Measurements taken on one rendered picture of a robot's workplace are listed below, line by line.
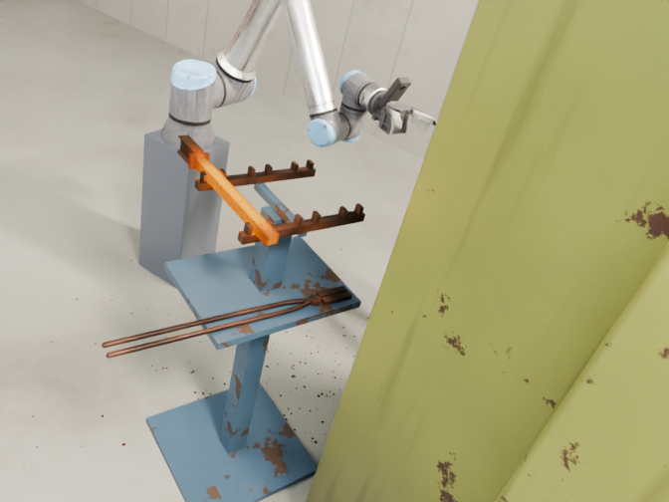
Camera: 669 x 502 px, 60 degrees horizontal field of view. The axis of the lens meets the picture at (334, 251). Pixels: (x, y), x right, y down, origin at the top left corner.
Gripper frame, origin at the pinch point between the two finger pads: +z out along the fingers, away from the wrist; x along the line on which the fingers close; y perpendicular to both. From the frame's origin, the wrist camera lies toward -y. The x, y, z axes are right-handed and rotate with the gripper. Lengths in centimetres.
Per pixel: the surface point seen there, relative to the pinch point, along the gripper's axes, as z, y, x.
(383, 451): 64, 43, 48
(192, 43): -330, 92, -73
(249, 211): 23, 5, 66
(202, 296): 16, 32, 71
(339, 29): -216, 40, -127
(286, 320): 30, 32, 56
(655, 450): 103, -13, 58
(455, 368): 71, 10, 48
